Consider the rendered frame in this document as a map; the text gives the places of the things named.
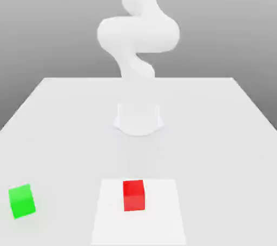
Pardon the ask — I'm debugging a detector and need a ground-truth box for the small red cube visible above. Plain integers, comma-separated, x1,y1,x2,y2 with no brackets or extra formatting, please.
122,179,146,212

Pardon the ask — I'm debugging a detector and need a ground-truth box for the small green cube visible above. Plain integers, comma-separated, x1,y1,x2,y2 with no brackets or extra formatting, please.
8,183,37,220

